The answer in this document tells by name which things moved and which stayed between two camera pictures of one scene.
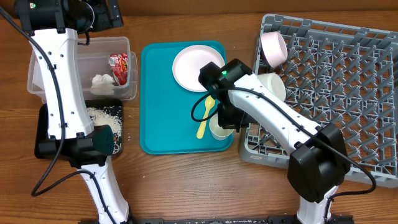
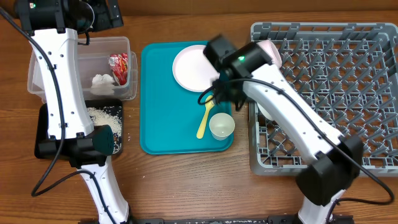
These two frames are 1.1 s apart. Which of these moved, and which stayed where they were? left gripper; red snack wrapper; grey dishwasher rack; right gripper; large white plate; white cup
Moved: right gripper; grey dishwasher rack
Stayed: red snack wrapper; large white plate; left gripper; white cup
